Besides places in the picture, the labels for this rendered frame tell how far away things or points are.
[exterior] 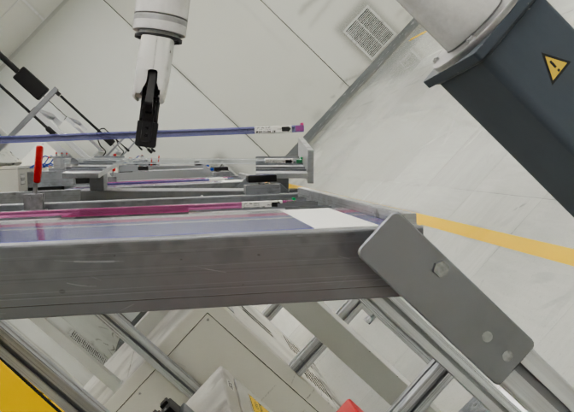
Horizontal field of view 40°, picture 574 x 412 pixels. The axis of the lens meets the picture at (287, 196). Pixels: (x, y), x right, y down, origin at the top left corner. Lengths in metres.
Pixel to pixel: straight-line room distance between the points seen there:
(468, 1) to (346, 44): 7.74
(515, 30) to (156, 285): 0.82
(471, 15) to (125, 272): 0.81
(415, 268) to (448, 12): 0.72
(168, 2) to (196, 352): 1.18
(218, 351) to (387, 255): 1.56
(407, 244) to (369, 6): 8.55
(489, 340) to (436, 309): 0.05
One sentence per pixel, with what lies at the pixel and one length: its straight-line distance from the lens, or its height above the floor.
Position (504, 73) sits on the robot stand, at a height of 0.64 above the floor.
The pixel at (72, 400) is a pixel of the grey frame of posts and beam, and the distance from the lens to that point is 1.45.
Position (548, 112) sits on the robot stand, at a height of 0.55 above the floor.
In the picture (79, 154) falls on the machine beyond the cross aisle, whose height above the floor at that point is 1.46.
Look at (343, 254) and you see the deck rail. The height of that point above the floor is 0.76.
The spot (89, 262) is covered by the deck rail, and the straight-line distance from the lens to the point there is 0.68.
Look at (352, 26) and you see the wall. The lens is 9.08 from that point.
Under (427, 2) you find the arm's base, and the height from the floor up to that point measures 0.80.
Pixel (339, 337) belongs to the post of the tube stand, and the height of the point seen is 0.40.
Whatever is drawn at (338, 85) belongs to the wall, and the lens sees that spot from 8.97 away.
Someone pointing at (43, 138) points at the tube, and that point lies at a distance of 1.28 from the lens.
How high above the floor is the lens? 0.91
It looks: 7 degrees down
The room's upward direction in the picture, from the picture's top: 47 degrees counter-clockwise
